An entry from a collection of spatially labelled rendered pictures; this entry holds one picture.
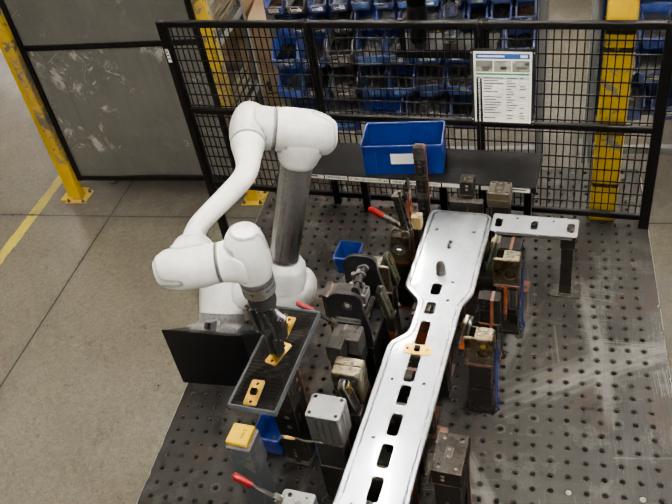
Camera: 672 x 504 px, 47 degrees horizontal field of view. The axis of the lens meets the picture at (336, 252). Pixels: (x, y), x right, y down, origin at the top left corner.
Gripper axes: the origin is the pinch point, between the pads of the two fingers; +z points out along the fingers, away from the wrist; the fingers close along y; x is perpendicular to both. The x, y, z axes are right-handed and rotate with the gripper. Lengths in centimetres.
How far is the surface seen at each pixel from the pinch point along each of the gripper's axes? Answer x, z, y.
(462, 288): 58, 20, 28
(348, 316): 25.5, 10.5, 6.6
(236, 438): -27.8, 4.1, 6.6
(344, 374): 7.1, 12.3, 16.2
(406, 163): 104, 12, -16
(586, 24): 137, -34, 38
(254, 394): -14.7, 3.6, 2.7
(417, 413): 9.0, 20.0, 37.6
